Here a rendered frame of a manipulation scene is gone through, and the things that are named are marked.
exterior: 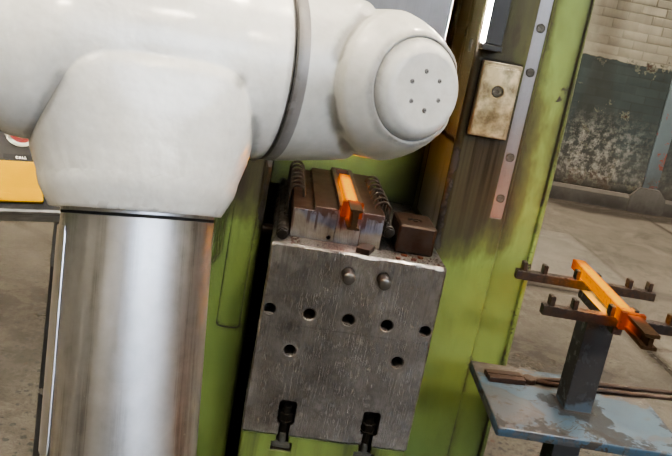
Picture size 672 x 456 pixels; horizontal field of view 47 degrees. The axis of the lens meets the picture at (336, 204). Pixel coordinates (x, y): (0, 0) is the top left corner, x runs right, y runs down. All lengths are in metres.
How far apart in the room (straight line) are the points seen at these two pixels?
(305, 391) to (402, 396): 0.22
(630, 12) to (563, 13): 6.31
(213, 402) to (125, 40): 1.59
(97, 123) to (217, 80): 0.08
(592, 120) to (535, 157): 6.26
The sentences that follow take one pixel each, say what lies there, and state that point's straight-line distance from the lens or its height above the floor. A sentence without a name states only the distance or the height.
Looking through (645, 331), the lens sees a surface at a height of 0.95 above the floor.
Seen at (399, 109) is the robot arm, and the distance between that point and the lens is 0.49.
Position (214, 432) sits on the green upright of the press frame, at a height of 0.33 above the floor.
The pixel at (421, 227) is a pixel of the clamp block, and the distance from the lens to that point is 1.69.
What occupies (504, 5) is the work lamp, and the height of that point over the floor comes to 1.48.
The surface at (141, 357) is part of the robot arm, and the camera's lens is 0.49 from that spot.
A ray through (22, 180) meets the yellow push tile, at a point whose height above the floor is 1.01.
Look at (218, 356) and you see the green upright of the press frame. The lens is 1.94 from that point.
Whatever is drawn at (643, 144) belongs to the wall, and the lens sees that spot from 8.36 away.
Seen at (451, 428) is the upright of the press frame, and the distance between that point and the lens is 2.07.
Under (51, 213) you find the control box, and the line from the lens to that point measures 1.48.
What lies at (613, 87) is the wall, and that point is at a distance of 8.15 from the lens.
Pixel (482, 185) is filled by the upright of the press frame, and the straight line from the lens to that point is 1.84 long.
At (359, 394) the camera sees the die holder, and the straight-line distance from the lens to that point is 1.76.
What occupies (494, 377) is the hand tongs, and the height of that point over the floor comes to 0.69.
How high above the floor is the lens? 1.39
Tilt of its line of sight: 14 degrees down
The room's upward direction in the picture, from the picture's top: 10 degrees clockwise
